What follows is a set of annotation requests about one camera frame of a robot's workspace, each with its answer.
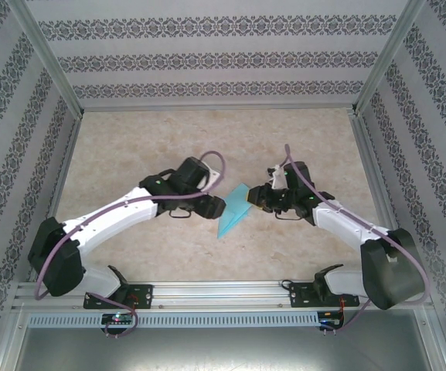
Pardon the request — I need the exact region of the slotted grey cable duct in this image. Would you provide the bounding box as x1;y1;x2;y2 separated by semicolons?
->
27;311;320;328

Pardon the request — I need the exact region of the aluminium table side rail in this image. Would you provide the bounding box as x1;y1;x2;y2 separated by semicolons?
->
27;115;83;283
348;114;415;279

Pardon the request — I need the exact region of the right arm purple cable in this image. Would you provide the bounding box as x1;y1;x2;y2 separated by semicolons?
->
283;145;429;334

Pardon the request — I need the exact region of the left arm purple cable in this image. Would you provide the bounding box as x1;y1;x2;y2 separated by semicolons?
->
35;150;227;340

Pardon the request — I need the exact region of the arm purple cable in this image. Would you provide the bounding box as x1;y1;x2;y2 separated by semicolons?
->
35;150;227;340
283;145;429;334

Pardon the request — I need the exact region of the grey metal sheet panel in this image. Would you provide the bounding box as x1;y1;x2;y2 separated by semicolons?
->
0;308;446;371

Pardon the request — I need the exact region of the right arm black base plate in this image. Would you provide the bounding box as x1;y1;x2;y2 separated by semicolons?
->
288;281;361;309

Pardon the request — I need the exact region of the aluminium frame post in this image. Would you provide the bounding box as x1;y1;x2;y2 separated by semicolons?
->
8;0;84;117
352;0;428;115

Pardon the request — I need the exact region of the aluminium mounting rail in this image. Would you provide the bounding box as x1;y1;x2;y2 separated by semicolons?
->
12;280;434;310

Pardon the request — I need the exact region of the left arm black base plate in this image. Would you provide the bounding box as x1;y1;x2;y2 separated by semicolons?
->
83;284;155;311

